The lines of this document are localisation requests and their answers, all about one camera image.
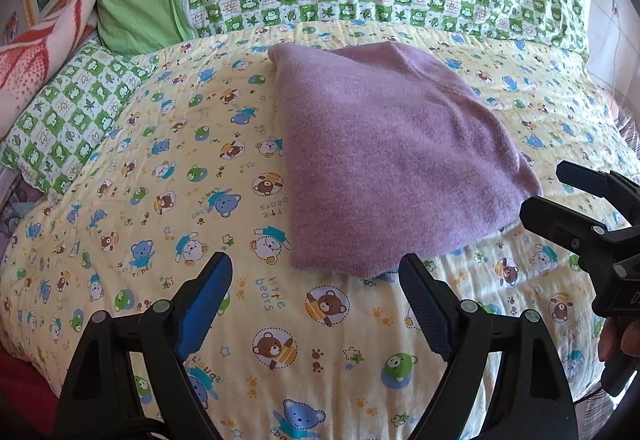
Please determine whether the red white floral pillow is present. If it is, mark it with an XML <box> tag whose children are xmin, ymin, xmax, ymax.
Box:
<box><xmin>0</xmin><ymin>0</ymin><xmax>101</xmax><ymax>141</ymax></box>

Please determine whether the purple knitted sweater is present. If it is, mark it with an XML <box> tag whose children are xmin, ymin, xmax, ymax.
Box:
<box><xmin>268</xmin><ymin>41</ymin><xmax>543</xmax><ymax>280</ymax></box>

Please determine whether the person's red fleece clothing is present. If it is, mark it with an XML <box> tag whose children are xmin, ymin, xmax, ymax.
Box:
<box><xmin>0</xmin><ymin>349</ymin><xmax>66</xmax><ymax>440</ymax></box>

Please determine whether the green checked pillow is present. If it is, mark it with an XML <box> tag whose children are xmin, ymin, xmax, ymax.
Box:
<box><xmin>0</xmin><ymin>37</ymin><xmax>157</xmax><ymax>198</ymax></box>

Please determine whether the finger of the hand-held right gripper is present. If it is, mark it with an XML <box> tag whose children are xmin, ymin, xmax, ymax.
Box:
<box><xmin>520</xmin><ymin>196</ymin><xmax>616</xmax><ymax>266</ymax></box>
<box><xmin>556</xmin><ymin>160</ymin><xmax>640</xmax><ymax>228</ymax></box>

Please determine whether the yellow bear-print blanket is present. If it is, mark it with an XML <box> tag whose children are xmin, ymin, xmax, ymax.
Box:
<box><xmin>0</xmin><ymin>19</ymin><xmax>640</xmax><ymax>440</ymax></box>

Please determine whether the striped bedsheet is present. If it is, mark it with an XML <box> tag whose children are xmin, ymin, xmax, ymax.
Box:
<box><xmin>580</xmin><ymin>107</ymin><xmax>640</xmax><ymax>440</ymax></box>

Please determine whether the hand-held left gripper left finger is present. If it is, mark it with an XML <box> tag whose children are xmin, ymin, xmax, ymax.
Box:
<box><xmin>54</xmin><ymin>251</ymin><xmax>234</xmax><ymax>440</ymax></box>

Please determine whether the person's right hand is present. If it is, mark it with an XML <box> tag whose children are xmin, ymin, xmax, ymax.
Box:
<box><xmin>598</xmin><ymin>317</ymin><xmax>640</xmax><ymax>363</ymax></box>

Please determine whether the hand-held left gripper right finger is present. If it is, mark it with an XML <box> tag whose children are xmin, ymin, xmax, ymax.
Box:
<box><xmin>399</xmin><ymin>252</ymin><xmax>581</xmax><ymax>440</ymax></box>

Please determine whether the white wall cable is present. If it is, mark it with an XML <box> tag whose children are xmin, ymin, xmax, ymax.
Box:
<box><xmin>606</xmin><ymin>14</ymin><xmax>622</xmax><ymax>103</ymax></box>

